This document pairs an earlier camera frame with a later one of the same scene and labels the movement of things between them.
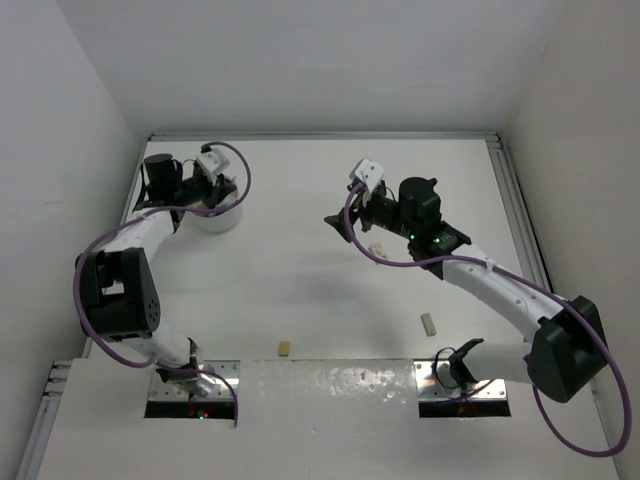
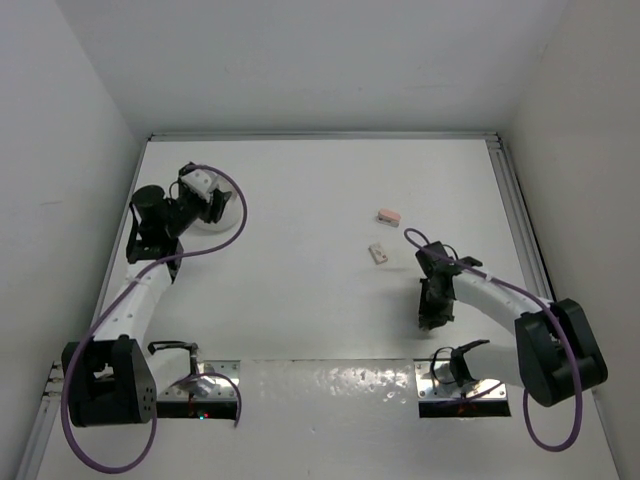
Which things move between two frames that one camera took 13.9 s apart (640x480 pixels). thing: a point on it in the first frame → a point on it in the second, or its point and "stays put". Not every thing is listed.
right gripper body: [382, 212] → [432, 308]
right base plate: [436, 379] stays put
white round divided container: [220, 223] stays put
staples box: [377, 250] stays put
